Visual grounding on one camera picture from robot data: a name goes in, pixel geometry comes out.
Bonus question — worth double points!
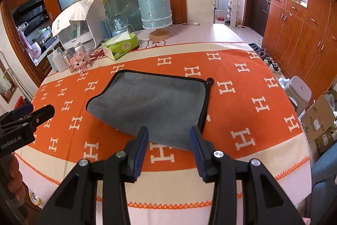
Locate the purple and grey towel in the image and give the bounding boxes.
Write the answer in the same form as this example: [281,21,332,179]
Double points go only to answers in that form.
[86,70,214,151]

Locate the person's left hand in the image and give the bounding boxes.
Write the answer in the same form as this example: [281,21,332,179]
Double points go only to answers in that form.
[8,153,26,200]

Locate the orange H-pattern table runner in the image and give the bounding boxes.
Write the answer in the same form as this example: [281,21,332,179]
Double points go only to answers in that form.
[14,42,311,210]

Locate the teal cup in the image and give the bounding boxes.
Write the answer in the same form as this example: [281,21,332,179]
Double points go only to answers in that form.
[47,53,58,72]

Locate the white squeeze bottle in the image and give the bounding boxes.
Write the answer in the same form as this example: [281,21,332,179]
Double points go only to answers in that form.
[52,50,67,73]

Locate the pink crochet toy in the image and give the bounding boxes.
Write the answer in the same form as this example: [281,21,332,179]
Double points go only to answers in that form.
[70,51,91,75]

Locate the white lidded jar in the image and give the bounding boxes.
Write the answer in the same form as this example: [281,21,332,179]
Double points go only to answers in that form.
[74,42,86,53]

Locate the green tissue box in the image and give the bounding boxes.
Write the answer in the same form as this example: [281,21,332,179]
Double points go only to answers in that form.
[101,31,139,61]

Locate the white sterilizer appliance with cloth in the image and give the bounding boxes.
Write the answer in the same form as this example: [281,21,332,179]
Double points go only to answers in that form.
[52,0,110,51]

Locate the grey plastic stool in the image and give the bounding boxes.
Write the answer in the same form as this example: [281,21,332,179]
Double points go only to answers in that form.
[285,75,312,116]

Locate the cardboard box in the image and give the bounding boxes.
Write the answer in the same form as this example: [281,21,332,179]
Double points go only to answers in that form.
[301,93,336,143]

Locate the snow globe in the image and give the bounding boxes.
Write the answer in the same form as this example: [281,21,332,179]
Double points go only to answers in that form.
[109,13,128,36]

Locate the light blue table lamp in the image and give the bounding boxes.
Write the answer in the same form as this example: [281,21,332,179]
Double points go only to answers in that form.
[138,0,173,42]

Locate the wooden cabinet wall unit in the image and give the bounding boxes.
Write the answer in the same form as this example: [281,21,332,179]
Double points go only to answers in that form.
[262,0,336,99]

